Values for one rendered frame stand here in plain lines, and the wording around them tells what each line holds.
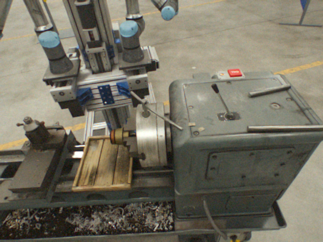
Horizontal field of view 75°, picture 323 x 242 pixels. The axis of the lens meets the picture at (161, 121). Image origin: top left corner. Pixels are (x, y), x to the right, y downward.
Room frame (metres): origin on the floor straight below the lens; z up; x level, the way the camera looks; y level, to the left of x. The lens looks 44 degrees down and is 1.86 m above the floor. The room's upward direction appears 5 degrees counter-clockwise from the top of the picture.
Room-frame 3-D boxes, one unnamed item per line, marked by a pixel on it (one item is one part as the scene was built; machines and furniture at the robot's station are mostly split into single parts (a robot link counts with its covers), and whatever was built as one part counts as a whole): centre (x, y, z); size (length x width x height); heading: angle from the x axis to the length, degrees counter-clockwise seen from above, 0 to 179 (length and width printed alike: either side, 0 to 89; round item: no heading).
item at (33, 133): (0.82, 0.68, 1.07); 0.07 x 0.07 x 0.10; 88
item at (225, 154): (0.72, -0.34, 1.06); 0.59 x 0.48 x 0.39; 88
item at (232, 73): (0.92, -0.40, 1.26); 0.06 x 0.06 x 0.02; 88
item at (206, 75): (0.93, -0.23, 1.24); 0.09 x 0.08 x 0.03; 88
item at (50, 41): (1.34, 0.65, 1.33); 0.13 x 0.12 x 0.14; 28
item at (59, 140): (0.82, 0.65, 0.99); 0.20 x 0.10 x 0.05; 88
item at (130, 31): (1.40, 0.15, 1.33); 0.13 x 0.12 x 0.14; 165
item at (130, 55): (1.39, 0.15, 1.21); 0.15 x 0.15 x 0.10
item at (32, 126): (0.82, 0.68, 1.13); 0.08 x 0.08 x 0.03
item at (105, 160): (0.73, 0.33, 0.89); 0.36 x 0.30 x 0.04; 178
